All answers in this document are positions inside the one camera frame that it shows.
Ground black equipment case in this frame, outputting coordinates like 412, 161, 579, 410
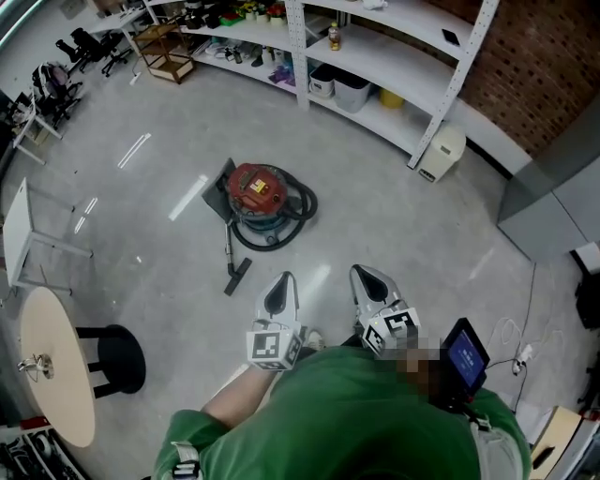
574, 270, 600, 331

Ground purple cloth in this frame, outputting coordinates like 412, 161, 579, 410
268, 64, 298, 89

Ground person's left forearm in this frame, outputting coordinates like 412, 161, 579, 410
201, 363, 285, 430

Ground black storage box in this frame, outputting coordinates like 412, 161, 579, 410
184, 0, 222, 30

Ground office chair with jacket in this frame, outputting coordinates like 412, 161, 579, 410
30, 62, 84, 131

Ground white box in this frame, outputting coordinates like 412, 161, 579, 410
568, 241, 600, 277

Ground small metal tool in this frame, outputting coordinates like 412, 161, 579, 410
17, 352, 55, 381

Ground red vacuum cleaner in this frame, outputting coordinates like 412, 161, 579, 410
222, 161, 321, 298

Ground low equipment rack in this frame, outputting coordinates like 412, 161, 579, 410
0, 424, 80, 480

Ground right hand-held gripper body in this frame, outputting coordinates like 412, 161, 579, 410
358, 302, 422, 362

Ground black office chair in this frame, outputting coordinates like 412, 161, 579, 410
54, 26, 98, 75
95, 28, 136, 79

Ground round wooden pedestal table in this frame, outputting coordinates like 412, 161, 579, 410
18, 286, 148, 449

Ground white metal shelving unit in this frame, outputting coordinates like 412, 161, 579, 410
142, 0, 503, 171

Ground person's right forearm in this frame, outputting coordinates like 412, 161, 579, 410
397, 327, 444, 404

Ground grey dustpan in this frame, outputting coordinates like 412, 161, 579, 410
201, 157, 239, 222

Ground white desk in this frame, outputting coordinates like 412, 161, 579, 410
87, 3, 152, 38
9, 91, 66, 166
1, 176, 95, 297

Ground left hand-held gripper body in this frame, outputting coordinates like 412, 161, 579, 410
247, 318, 306, 371

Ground person's black shorts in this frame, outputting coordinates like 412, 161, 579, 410
339, 333, 372, 351

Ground white floor cable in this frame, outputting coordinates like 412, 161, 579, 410
488, 317, 529, 376

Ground wooden trolley cart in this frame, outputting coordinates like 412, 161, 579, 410
132, 22, 197, 86

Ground person's green shirt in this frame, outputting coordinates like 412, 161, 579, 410
153, 345, 534, 480

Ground white bin with black lid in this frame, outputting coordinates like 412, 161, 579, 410
307, 63, 341, 99

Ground black floor cable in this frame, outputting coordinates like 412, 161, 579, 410
514, 261, 539, 410

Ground black chest-mounted monitor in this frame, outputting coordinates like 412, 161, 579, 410
439, 317, 492, 412

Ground person's left shoe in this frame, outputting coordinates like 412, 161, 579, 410
303, 327, 326, 353

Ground yellow container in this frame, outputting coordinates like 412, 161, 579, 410
378, 87, 406, 111

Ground white power strip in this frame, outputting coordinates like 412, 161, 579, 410
511, 343, 536, 376

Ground cardboard box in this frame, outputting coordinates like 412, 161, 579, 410
528, 405, 587, 480

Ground white plates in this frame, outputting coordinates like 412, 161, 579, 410
204, 43, 237, 62

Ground grey waste bin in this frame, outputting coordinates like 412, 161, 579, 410
333, 69, 373, 114

